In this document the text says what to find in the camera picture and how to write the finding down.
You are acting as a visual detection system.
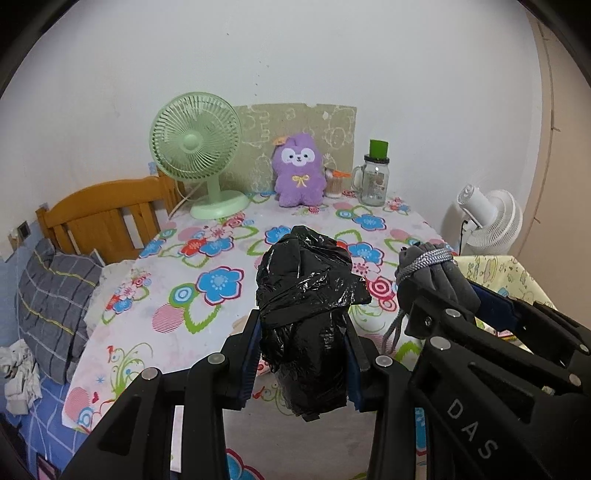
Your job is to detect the white crumpled cloth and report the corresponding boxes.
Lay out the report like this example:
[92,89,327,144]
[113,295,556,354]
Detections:
[0,339,42,415]

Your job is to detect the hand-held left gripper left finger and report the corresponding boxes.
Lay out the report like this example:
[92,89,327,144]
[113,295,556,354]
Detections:
[60,309,262,480]

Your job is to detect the grey plaid pillow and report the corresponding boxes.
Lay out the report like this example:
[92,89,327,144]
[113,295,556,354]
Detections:
[16,237,105,385]

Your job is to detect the white standing fan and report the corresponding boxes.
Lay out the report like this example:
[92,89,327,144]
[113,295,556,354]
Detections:
[441,184,523,256]

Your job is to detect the black plastic bag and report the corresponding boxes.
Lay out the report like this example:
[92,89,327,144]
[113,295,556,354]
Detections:
[255,225,372,422]

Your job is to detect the wooden bed headboard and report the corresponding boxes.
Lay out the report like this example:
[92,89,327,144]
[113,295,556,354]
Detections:
[36,173,188,265]

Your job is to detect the beige door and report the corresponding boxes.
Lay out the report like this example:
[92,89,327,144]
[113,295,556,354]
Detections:
[526,18,591,330]

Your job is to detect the yellow patterned paper box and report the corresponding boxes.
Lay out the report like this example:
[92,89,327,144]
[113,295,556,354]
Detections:
[455,254,559,342]

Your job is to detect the green patterned board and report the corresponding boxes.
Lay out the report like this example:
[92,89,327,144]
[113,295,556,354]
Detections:
[233,102,358,195]

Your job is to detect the small holder with orange piece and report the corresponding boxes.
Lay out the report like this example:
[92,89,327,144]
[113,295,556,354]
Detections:
[323,161,352,199]

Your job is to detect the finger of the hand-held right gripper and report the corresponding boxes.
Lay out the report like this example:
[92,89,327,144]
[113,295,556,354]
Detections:
[404,295,481,344]
[471,282,591,358]

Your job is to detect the floral tablecloth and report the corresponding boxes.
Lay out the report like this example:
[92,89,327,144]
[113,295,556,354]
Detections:
[60,191,462,480]

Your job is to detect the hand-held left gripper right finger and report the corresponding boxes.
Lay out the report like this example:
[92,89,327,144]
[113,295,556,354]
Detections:
[342,323,432,480]

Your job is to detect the blue bedsheet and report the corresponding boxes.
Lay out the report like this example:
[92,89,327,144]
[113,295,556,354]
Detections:
[0,369,116,480]

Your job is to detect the green desk fan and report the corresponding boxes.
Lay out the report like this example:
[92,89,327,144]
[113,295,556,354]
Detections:
[148,92,251,220]

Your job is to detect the white blanket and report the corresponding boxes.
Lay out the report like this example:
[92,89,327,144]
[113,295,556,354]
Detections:
[85,261,139,342]

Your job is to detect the grey cloth bundle with cord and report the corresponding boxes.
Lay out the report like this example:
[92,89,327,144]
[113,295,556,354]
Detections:
[381,240,483,354]

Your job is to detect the purple plush toy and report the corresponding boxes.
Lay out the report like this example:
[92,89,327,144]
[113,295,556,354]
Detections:
[271,132,326,207]

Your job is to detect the glass jar mug green lid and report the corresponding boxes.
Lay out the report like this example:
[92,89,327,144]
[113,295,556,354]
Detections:
[352,138,391,207]

